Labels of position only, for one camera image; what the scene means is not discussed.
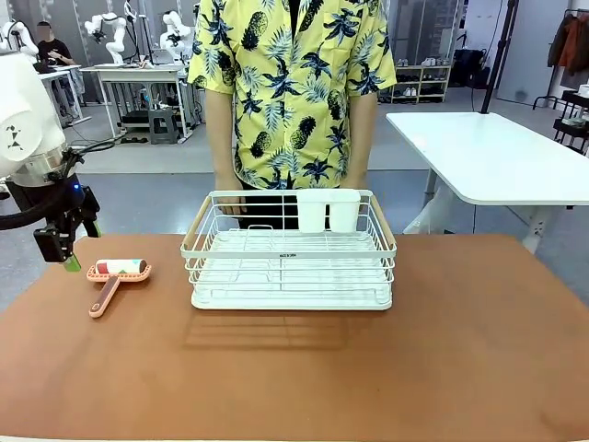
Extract person's right forearm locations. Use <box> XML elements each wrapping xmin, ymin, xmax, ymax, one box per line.
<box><xmin>203</xmin><ymin>86</ymin><xmax>243</xmax><ymax>200</ymax></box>

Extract black tripod stand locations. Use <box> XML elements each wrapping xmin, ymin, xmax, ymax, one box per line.
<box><xmin>479</xmin><ymin>0</ymin><xmax>520</xmax><ymax>115</ymax></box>

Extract black bag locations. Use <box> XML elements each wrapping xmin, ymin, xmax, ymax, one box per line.
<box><xmin>452</xmin><ymin>47</ymin><xmax>485</xmax><ymax>89</ymax></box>

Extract person's black trousers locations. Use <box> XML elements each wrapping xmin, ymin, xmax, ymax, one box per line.
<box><xmin>237</xmin><ymin>179</ymin><xmax>344</xmax><ymax>231</ymax></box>

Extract grey plastic step stool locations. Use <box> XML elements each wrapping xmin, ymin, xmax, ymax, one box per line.
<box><xmin>146</xmin><ymin>107</ymin><xmax>180</xmax><ymax>145</ymax></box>

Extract person in yellow shirt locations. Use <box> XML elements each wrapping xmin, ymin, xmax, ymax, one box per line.
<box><xmin>187</xmin><ymin>0</ymin><xmax>398</xmax><ymax>192</ymax></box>

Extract seated person in black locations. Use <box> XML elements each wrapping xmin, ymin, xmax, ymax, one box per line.
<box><xmin>34</xmin><ymin>20</ymin><xmax>77</xmax><ymax>68</ymax></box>

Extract white plastic cutlery holder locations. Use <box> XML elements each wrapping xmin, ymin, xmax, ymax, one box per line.
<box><xmin>295</xmin><ymin>188</ymin><xmax>362</xmax><ymax>233</ymax></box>

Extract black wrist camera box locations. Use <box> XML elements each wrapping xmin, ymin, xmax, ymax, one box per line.
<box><xmin>32</xmin><ymin>224</ymin><xmax>75</xmax><ymax>264</ymax></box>

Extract black utility cart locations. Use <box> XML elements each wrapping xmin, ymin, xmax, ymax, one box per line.
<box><xmin>550</xmin><ymin>88</ymin><xmax>589</xmax><ymax>156</ymax></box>

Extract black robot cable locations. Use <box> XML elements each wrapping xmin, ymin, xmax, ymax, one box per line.
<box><xmin>0</xmin><ymin>139</ymin><xmax>117</xmax><ymax>232</ymax></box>

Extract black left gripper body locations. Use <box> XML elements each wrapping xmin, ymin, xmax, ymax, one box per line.
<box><xmin>6</xmin><ymin>169</ymin><xmax>101</xmax><ymax>232</ymax></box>

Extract white wire dish rack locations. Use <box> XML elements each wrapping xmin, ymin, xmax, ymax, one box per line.
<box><xmin>179</xmin><ymin>189</ymin><xmax>398</xmax><ymax>285</ymax></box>

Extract person's right hand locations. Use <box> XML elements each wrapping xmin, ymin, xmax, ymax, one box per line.
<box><xmin>215</xmin><ymin>193</ymin><xmax>246</xmax><ymax>217</ymax></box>

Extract black clothes rack with jackets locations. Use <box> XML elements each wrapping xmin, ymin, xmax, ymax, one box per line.
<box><xmin>532</xmin><ymin>7</ymin><xmax>589</xmax><ymax>111</ymax></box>

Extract pink lint roller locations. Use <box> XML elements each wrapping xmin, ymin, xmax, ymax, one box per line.
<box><xmin>86</xmin><ymin>257</ymin><xmax>154</xmax><ymax>320</ymax></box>

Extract person's left forearm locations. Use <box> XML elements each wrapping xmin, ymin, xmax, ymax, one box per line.
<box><xmin>341</xmin><ymin>87</ymin><xmax>380</xmax><ymax>191</ymax></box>

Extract white background workbench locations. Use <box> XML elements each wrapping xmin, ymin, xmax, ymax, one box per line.
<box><xmin>78</xmin><ymin>63</ymin><xmax>197</xmax><ymax>142</ymax></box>

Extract light wood shoe rack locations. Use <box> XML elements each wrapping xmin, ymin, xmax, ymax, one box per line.
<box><xmin>376</xmin><ymin>64</ymin><xmax>453</xmax><ymax>105</ymax></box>

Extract large white table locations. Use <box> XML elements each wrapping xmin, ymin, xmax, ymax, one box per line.
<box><xmin>385</xmin><ymin>111</ymin><xmax>589</xmax><ymax>255</ymax></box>

